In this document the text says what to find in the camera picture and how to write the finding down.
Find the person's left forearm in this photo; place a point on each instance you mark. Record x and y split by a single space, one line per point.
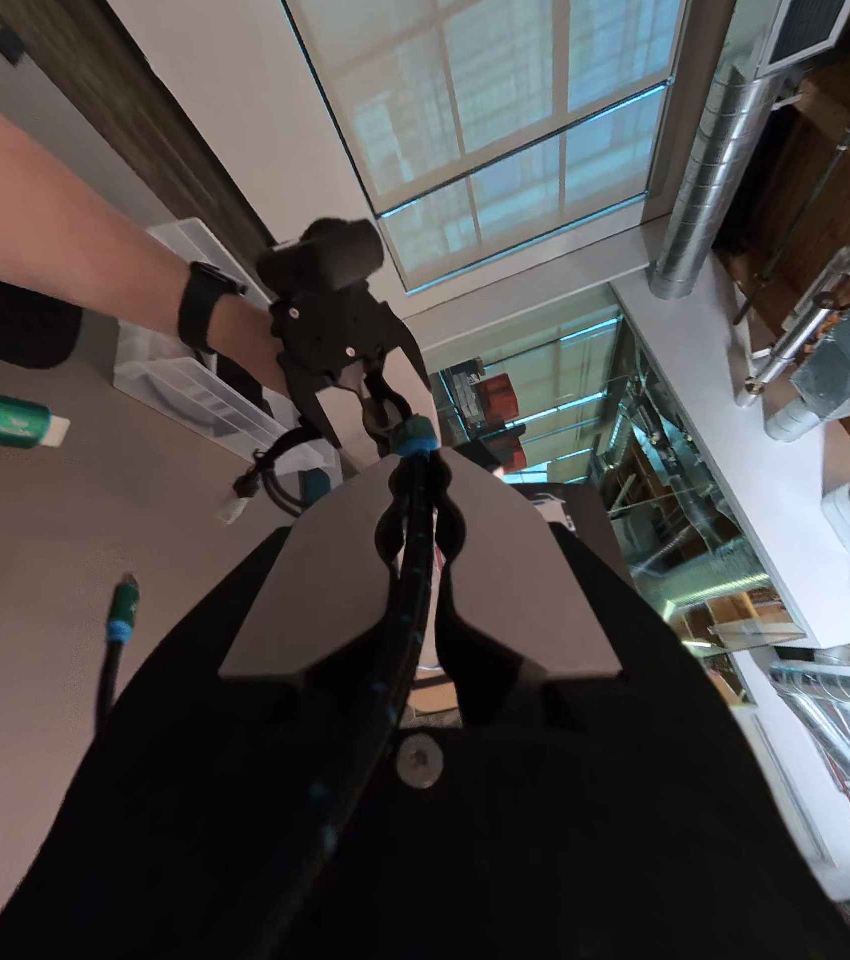
57 225

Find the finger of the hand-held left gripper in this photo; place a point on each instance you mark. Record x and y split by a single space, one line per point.
417 397
356 431

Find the black smartwatch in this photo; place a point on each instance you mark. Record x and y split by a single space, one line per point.
204 307

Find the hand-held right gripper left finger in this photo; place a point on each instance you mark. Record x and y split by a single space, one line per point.
312 592

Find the clear plastic bin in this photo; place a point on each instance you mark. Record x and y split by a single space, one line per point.
192 397

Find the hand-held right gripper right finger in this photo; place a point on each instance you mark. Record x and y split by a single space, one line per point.
530 592

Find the silver air duct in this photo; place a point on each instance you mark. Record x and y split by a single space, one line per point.
702 187

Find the person's left hand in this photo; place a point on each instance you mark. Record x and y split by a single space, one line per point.
256 345

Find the large window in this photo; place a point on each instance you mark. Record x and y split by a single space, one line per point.
470 112

